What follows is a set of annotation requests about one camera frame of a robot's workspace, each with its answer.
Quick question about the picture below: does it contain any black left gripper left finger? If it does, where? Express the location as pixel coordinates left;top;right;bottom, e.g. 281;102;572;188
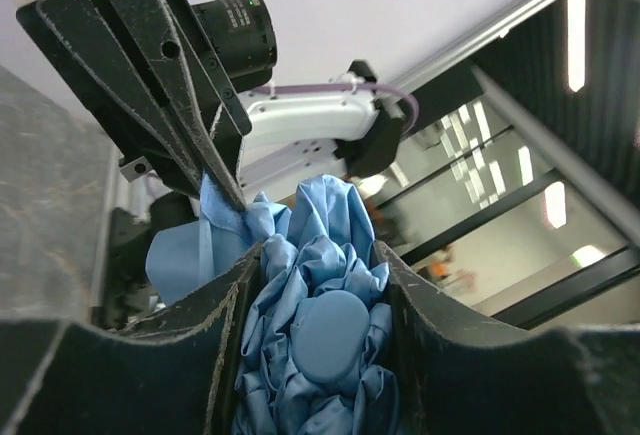
1;244;261;434

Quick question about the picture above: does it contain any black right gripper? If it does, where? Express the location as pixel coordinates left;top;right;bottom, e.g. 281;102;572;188
15;0;254;209

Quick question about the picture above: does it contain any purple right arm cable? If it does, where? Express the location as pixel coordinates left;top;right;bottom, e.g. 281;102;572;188
259;82;421;136

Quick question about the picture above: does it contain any light blue folding umbrella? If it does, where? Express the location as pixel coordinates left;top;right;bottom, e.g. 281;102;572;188
145;175;400;434

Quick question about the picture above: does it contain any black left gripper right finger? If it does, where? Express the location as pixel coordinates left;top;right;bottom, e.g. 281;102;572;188
373;241;639;434

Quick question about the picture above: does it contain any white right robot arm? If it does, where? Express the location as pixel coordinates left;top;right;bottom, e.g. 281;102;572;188
13;0;418;209

